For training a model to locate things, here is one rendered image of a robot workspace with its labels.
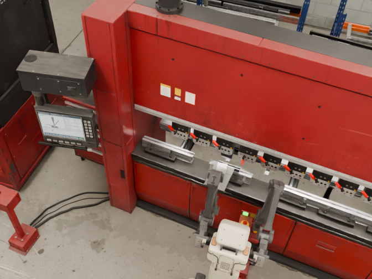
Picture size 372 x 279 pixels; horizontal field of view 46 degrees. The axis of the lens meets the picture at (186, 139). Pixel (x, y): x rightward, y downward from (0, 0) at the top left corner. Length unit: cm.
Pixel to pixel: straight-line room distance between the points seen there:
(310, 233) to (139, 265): 164
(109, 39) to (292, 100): 133
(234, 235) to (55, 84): 164
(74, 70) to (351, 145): 202
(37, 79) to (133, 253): 201
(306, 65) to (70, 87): 163
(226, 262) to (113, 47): 168
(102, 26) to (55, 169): 245
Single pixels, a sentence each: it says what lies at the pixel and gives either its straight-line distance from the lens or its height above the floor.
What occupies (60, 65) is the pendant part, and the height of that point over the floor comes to 195.
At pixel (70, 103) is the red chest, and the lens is 445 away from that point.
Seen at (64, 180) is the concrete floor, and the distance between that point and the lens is 505.
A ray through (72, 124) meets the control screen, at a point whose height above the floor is 148.
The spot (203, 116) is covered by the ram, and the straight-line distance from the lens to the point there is 346.
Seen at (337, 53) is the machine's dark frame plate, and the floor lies 230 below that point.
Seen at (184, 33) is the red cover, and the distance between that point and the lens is 304.
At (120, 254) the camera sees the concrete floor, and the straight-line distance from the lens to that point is 446.
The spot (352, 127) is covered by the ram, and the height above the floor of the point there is 186.
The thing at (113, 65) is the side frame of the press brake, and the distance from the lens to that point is 325.
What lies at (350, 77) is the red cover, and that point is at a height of 225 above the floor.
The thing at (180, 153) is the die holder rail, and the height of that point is 97.
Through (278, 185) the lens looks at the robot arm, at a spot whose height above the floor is 148.
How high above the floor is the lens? 393
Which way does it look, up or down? 47 degrees down
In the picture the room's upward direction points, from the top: 3 degrees clockwise
